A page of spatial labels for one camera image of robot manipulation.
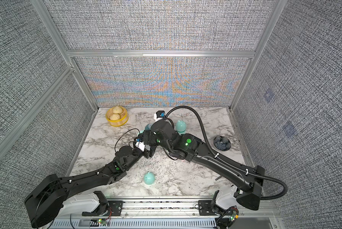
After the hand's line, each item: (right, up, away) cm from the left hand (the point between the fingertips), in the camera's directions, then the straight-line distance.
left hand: (155, 137), depth 77 cm
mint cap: (-4, -23, +3) cm, 23 cm away
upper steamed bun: (-33, +18, +32) cm, 49 cm away
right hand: (-1, +5, -12) cm, 13 cm away
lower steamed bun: (-33, +12, +29) cm, 46 cm away
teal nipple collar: (-2, +6, -9) cm, 12 cm away
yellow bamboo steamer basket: (-26, +13, +30) cm, 42 cm away
